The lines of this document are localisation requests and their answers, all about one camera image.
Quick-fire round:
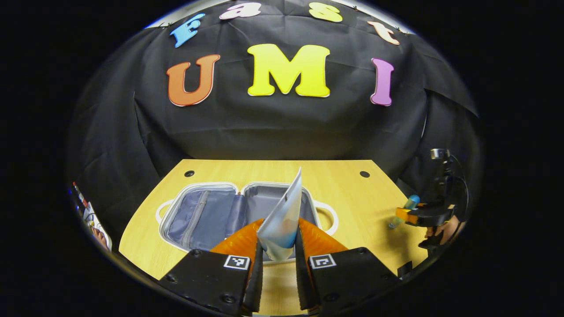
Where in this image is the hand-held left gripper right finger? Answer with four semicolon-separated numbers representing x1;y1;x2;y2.
294;218;404;311

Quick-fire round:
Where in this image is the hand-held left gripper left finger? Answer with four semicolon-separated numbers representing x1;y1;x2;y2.
158;219;265;317

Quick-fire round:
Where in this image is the blue capped skincare tube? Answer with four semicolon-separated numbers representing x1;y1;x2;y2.
387;195;421;229

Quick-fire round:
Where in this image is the white blue skincare pouch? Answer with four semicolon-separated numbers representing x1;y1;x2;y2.
257;167;304;262

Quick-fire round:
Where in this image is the white suitcase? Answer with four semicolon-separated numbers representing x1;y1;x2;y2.
155;181;339;265

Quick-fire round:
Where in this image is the black backdrop cloth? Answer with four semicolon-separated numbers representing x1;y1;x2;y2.
66;0;483;254

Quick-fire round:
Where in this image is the white side desk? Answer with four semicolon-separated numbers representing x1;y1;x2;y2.
70;181;113;252

